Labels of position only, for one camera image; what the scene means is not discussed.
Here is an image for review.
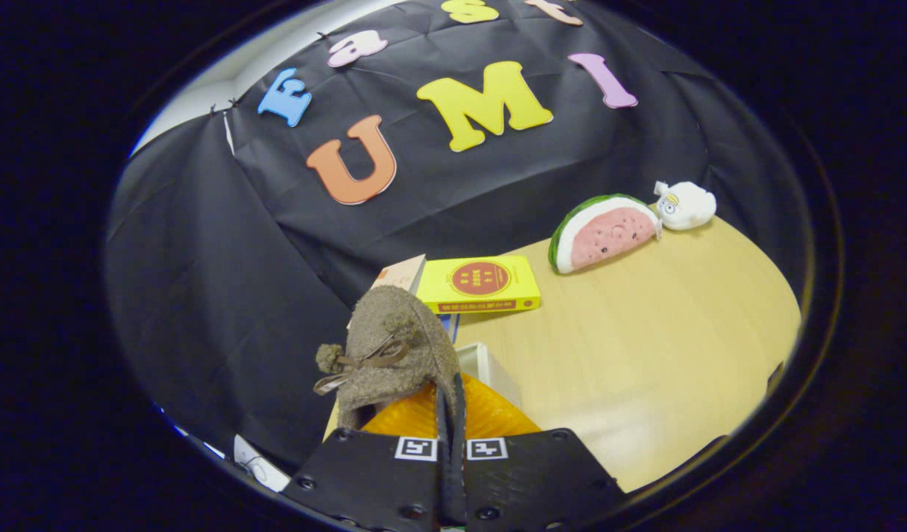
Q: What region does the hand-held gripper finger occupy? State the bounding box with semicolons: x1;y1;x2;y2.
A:
283;381;454;532
451;373;628;532

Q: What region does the cream storage box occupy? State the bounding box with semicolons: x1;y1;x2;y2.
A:
457;342;524;411

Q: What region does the brown fuzzy shoe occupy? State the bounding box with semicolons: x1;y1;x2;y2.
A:
313;285;463;431

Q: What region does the yellow book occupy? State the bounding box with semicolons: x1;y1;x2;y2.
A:
415;255;542;316

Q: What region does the beige book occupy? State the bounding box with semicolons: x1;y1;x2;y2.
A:
347;254;427;330

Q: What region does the white paper sheet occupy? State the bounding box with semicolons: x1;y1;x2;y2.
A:
233;434;293;494

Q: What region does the watermelon slice plush toy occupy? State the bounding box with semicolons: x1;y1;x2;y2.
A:
548;194;661;275

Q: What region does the white plush toy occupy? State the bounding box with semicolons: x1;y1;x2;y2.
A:
654;181;718;231

